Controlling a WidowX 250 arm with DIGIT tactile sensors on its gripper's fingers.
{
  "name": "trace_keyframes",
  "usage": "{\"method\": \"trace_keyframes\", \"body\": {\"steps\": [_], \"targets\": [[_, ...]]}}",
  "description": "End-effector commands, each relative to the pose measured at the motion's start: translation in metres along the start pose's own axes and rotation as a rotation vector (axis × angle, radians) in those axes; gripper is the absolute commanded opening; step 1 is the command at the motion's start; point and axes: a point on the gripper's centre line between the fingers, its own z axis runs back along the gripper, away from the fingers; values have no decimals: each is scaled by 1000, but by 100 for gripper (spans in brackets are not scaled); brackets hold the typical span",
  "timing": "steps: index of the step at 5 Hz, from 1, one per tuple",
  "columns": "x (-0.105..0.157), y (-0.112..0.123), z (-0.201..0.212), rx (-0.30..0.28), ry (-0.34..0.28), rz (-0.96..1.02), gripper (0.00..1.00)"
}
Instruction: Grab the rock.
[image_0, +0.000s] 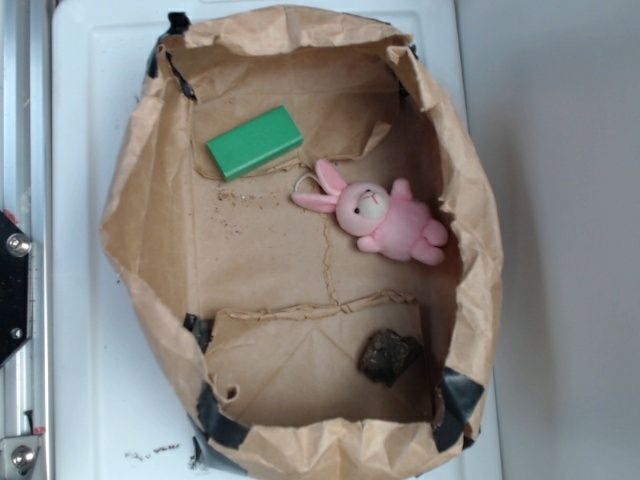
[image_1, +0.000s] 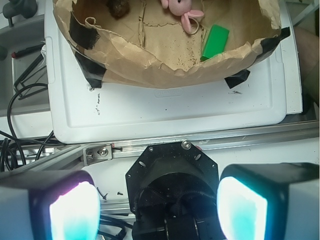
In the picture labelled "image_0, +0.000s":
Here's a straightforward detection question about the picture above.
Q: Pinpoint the aluminium frame rail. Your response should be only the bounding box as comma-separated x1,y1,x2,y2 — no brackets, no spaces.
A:
1,1,56,479

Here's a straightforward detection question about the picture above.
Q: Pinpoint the dark brown rock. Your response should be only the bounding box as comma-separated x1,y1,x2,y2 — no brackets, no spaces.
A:
357,329,423,387

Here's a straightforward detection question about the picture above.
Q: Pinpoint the silver corner bracket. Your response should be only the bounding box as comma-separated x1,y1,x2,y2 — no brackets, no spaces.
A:
1,435,41,480

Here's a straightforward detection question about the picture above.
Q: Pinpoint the pink plush bunny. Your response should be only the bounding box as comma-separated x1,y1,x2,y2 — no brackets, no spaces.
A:
291,159,448,266

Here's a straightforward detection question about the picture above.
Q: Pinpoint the black bracket with bolts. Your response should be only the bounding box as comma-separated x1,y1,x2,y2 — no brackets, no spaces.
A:
1,210,33,367

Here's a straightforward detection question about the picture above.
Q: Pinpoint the brown paper bag liner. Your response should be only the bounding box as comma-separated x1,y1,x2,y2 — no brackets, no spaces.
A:
101,5,504,479

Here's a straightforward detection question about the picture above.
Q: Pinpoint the green rectangular block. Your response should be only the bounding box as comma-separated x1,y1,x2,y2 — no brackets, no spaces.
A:
206,106,303,182

